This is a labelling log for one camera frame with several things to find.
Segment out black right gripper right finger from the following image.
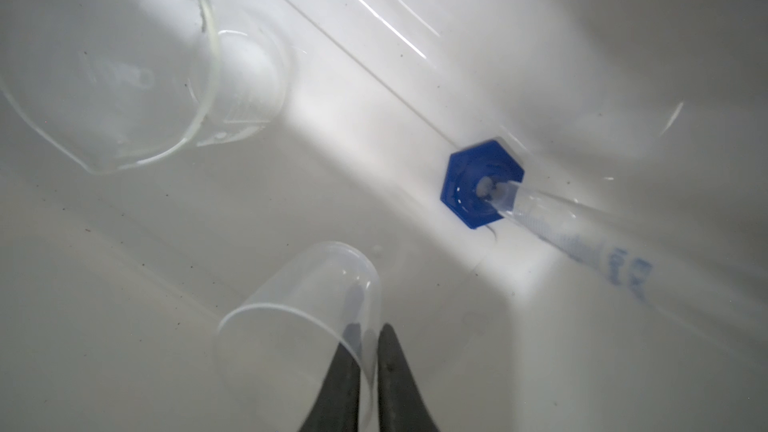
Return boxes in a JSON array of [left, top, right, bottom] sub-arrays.
[[377, 323, 439, 432]]

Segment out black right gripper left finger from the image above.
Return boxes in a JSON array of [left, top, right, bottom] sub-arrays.
[[300, 323, 361, 432]]

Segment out small clear plastic cup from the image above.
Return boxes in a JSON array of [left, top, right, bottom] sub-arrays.
[[213, 242, 382, 431]]

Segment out beige plastic storage bin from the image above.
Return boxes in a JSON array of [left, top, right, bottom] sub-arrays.
[[1, 0, 767, 431]]

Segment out small blue-based flask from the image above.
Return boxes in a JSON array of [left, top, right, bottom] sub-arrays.
[[440, 140, 767, 369]]

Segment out glass stirring rod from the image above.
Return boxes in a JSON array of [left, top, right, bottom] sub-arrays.
[[227, 0, 457, 145]]

